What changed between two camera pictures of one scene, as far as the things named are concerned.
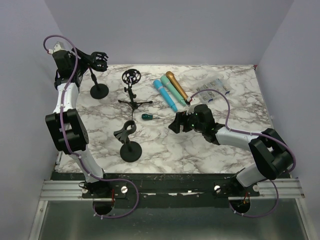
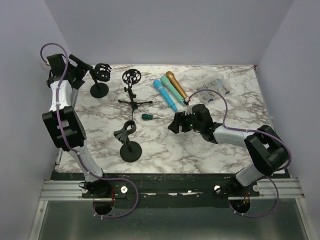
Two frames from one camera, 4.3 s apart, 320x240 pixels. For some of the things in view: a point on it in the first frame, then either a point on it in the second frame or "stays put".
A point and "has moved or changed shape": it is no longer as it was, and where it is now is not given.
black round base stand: x=98 y=62 has moved or changed shape
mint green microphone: x=182 y=101 stays put
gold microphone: x=181 y=90 stays put
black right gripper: x=181 y=118 stays put
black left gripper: x=86 y=60 → x=80 y=70
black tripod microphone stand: x=130 y=77 stays put
